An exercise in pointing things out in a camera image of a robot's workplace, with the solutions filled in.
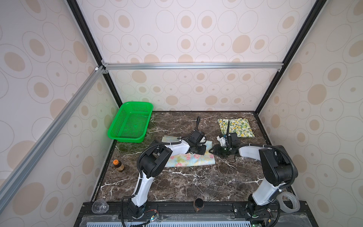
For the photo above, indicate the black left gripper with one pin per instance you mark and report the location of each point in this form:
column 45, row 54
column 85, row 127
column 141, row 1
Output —
column 203, row 148

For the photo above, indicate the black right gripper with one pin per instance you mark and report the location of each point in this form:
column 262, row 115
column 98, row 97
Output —
column 217, row 151

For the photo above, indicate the floral pastel skirt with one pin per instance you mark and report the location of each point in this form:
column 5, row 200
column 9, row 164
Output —
column 180, row 158

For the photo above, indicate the lemon print green skirt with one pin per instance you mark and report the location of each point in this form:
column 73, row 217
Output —
column 240, row 126

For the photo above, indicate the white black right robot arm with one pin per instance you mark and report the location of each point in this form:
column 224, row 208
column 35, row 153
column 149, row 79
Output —
column 278, row 168

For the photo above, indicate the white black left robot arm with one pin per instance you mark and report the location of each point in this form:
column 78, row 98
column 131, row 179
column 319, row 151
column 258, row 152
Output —
column 153, row 160

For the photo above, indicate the brown cylindrical knob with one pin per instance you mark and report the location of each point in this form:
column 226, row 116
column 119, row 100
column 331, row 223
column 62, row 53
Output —
column 198, row 204

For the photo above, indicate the green plastic basket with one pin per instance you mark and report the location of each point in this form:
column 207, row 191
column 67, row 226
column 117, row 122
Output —
column 131, row 122

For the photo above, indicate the clear plastic cup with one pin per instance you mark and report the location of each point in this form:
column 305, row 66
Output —
column 100, row 206

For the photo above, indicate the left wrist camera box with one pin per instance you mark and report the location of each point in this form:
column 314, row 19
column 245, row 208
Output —
column 197, row 138

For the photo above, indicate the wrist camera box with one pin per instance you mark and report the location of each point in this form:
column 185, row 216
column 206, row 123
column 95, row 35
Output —
column 197, row 138
column 229, row 140

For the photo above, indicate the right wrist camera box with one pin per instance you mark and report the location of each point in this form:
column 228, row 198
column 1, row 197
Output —
column 229, row 140

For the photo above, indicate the silver aluminium rail back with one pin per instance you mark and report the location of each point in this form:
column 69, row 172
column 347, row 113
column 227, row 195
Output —
column 193, row 66

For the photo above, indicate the silver aluminium rail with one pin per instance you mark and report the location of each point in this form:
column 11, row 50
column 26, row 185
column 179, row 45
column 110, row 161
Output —
column 28, row 163
column 193, row 66

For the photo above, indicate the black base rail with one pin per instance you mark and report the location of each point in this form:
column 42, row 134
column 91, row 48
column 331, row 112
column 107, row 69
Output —
column 183, row 214

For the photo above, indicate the silver aluminium rail left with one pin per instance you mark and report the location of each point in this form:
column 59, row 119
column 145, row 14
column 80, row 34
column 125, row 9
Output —
column 28, row 163

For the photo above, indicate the black corner frame post right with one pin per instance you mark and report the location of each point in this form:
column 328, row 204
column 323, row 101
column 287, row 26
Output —
column 303, row 32

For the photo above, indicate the black corner frame post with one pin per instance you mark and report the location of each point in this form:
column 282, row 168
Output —
column 82, row 24
column 303, row 32

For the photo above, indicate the black corner frame post left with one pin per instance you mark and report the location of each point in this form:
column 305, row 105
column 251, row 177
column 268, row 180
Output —
column 82, row 24

